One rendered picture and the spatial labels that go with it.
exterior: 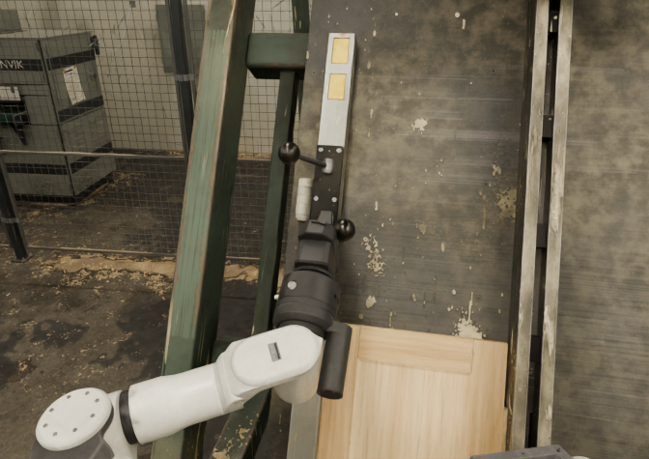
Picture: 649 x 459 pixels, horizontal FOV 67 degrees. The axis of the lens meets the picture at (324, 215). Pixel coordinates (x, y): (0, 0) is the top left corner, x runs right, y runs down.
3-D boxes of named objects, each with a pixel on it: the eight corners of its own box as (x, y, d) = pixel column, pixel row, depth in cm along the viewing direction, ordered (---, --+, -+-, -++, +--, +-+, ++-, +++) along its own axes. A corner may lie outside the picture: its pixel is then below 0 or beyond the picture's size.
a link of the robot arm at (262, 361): (310, 345, 71) (217, 374, 68) (310, 316, 64) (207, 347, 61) (324, 387, 67) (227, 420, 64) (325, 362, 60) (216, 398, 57)
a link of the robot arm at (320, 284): (283, 215, 74) (264, 284, 66) (347, 221, 72) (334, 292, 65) (295, 263, 83) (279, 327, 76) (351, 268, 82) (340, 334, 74)
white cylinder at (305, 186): (300, 180, 95) (296, 220, 95) (297, 177, 93) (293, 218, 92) (315, 181, 95) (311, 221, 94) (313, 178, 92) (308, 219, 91)
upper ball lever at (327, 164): (323, 178, 92) (271, 162, 81) (324, 157, 92) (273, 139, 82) (339, 177, 89) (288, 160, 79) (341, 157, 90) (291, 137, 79)
